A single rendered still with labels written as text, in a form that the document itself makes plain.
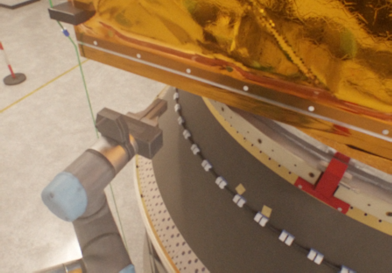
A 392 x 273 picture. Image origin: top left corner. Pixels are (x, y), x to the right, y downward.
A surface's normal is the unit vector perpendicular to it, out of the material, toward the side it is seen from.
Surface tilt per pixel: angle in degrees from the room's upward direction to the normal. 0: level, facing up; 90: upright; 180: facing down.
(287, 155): 90
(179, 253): 43
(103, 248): 1
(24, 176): 0
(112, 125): 90
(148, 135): 0
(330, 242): 62
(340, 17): 88
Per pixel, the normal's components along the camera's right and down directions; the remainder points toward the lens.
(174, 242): -0.53, -0.32
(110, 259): 0.32, -0.81
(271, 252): -0.55, 0.07
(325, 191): -0.62, 0.49
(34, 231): 0.05, -0.75
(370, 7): -0.32, 0.56
